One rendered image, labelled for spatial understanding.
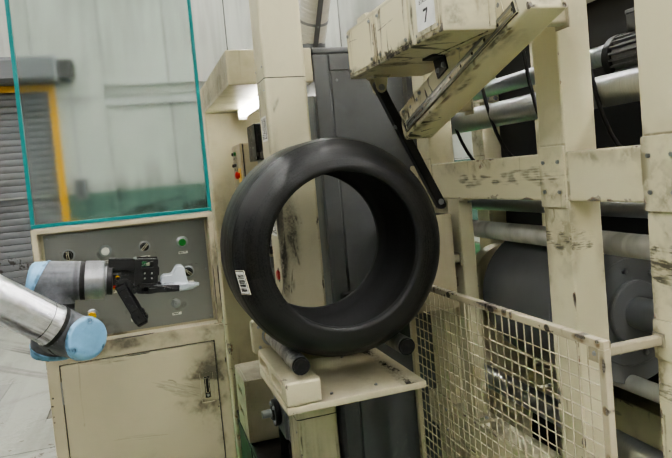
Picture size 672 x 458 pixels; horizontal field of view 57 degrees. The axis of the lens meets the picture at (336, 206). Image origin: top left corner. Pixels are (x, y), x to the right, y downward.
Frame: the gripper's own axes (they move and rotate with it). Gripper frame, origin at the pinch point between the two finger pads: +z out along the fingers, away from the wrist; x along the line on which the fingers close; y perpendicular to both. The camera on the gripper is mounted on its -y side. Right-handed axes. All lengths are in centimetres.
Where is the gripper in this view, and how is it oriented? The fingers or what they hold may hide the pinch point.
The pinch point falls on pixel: (193, 286)
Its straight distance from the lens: 157.7
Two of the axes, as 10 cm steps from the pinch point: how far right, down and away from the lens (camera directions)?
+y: 0.2, -10.0, -0.2
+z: 9.5, 0.2, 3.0
